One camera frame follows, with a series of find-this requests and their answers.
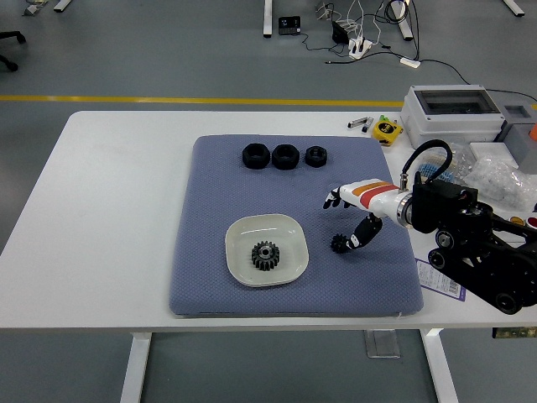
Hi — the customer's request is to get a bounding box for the white orange right robot hand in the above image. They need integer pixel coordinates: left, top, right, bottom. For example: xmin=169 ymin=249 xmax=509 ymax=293
xmin=322 ymin=179 xmax=407 ymax=251

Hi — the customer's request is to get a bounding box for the small black gear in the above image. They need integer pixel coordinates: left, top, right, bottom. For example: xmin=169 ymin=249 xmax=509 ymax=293
xmin=330 ymin=233 xmax=352 ymax=254

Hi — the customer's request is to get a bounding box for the large black gear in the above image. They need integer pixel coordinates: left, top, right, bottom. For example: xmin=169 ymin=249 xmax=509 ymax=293
xmin=251 ymin=240 xmax=281 ymax=272

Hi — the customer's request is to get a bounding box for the small black hex nut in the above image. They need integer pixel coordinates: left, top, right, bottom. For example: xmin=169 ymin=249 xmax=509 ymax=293
xmin=305 ymin=145 xmax=328 ymax=168

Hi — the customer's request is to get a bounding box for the large black hex nut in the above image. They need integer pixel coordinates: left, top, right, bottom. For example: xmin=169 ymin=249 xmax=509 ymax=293
xmin=242 ymin=143 xmax=269 ymax=170
xmin=271 ymin=144 xmax=300 ymax=170

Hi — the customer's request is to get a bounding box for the flat white box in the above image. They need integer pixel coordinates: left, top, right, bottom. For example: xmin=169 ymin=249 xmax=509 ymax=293
xmin=468 ymin=141 xmax=519 ymax=169

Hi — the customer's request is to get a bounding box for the white push-button control box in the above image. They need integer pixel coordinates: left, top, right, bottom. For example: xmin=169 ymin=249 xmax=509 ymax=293
xmin=503 ymin=212 xmax=537 ymax=231

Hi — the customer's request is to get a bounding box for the small grey box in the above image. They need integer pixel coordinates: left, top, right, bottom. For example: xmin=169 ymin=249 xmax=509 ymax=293
xmin=494 ymin=102 xmax=537 ymax=165

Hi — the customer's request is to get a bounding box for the yellow tape measure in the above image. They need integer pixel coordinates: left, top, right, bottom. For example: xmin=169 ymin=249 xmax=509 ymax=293
xmin=372 ymin=119 xmax=404 ymax=147

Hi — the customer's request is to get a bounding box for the bag of blue resistors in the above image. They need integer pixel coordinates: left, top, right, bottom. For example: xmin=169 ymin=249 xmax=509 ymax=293
xmin=413 ymin=140 xmax=477 ymax=186

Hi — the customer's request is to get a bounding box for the purple-edged label card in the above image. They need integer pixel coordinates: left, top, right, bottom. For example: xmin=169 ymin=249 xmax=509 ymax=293
xmin=414 ymin=258 xmax=467 ymax=302

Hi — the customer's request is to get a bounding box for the bag of white parts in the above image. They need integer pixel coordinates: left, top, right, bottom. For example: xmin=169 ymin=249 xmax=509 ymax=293
xmin=461 ymin=154 xmax=537 ymax=211

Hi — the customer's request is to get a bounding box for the white square plate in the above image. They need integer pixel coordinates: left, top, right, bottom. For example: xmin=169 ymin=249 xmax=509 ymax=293
xmin=224 ymin=212 xmax=310 ymax=289

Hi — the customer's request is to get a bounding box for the white power strip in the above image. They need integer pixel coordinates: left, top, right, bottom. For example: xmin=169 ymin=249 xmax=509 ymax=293
xmin=347 ymin=36 xmax=373 ymax=59

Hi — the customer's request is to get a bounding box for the clear plastic holder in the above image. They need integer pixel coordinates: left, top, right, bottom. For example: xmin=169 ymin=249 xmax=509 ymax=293
xmin=363 ymin=330 xmax=402 ymax=359

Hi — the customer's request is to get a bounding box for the blue-grey quilted mat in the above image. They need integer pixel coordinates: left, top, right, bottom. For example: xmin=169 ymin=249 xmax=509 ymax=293
xmin=168 ymin=133 xmax=425 ymax=318

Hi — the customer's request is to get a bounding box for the black power adapter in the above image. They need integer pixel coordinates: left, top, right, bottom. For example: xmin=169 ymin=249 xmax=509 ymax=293
xmin=331 ymin=20 xmax=350 ymax=45

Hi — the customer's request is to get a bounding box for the black device with screen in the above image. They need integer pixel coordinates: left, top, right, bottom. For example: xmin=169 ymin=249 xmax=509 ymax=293
xmin=278 ymin=15 xmax=302 ymax=36

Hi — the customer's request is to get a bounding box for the black yellow terminal strip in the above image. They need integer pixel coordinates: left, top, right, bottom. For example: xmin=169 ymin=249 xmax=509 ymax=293
xmin=491 ymin=326 xmax=537 ymax=339

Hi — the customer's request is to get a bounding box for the white table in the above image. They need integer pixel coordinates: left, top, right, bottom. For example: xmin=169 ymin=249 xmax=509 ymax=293
xmin=0 ymin=110 xmax=537 ymax=403

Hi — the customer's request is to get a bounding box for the black office chair base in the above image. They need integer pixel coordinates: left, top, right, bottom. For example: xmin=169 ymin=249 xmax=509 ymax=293
xmin=0 ymin=31 xmax=27 ymax=72

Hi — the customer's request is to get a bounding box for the grey electrical enclosure box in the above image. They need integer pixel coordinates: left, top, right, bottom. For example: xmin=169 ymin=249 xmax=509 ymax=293
xmin=400 ymin=84 xmax=507 ymax=151

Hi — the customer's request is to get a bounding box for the long black floor cable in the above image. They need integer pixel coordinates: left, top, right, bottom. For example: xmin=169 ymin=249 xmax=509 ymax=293
xmin=419 ymin=58 xmax=537 ymax=104

